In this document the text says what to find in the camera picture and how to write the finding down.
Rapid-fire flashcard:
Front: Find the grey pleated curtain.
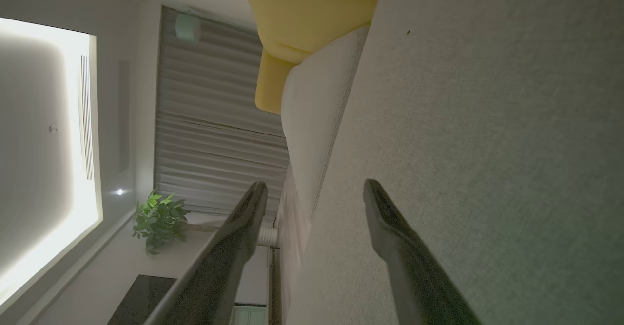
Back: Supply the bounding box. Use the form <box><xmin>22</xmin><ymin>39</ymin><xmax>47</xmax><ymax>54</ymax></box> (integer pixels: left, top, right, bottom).
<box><xmin>154</xmin><ymin>6</ymin><xmax>291</xmax><ymax>223</ymax></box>

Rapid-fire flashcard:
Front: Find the green leafy houseplant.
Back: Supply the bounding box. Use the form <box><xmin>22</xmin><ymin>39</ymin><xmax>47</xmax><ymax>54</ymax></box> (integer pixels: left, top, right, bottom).
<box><xmin>132</xmin><ymin>190</ymin><xmax>191</xmax><ymax>256</ymax></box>

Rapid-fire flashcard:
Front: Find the white cabinet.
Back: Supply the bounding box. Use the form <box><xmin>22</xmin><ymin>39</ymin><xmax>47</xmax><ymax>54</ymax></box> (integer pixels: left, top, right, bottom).
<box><xmin>233</xmin><ymin>303</ymin><xmax>269</xmax><ymax>325</ymax></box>

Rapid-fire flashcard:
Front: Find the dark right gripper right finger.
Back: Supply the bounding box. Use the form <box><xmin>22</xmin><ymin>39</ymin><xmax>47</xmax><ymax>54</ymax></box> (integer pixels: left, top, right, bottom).
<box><xmin>363</xmin><ymin>179</ymin><xmax>483</xmax><ymax>325</ymax></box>

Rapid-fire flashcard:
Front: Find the yellow cushion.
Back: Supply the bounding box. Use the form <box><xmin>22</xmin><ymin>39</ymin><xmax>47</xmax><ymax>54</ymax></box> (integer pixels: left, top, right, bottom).
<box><xmin>239</xmin><ymin>0</ymin><xmax>389</xmax><ymax>115</ymax></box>

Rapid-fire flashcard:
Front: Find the black flat panel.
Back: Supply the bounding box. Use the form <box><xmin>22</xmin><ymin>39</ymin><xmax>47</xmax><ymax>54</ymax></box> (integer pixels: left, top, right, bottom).
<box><xmin>106</xmin><ymin>275</ymin><xmax>177</xmax><ymax>325</ymax></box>

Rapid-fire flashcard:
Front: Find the white ribbed plant pot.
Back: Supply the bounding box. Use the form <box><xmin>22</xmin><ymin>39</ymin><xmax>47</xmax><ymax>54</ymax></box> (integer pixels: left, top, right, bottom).
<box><xmin>257</xmin><ymin>225</ymin><xmax>279</xmax><ymax>248</ymax></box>

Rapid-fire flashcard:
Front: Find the pale green round device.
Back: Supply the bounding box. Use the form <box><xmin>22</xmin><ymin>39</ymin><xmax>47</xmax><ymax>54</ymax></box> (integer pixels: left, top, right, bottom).
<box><xmin>175</xmin><ymin>12</ymin><xmax>201</xmax><ymax>43</ymax></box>

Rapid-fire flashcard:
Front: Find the light grey sofa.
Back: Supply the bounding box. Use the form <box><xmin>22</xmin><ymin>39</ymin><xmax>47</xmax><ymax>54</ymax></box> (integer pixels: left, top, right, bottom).
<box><xmin>285</xmin><ymin>0</ymin><xmax>624</xmax><ymax>325</ymax></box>

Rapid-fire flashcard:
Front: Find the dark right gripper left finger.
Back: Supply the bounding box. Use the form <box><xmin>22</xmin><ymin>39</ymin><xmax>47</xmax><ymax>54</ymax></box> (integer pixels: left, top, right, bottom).
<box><xmin>144</xmin><ymin>182</ymin><xmax>268</xmax><ymax>325</ymax></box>

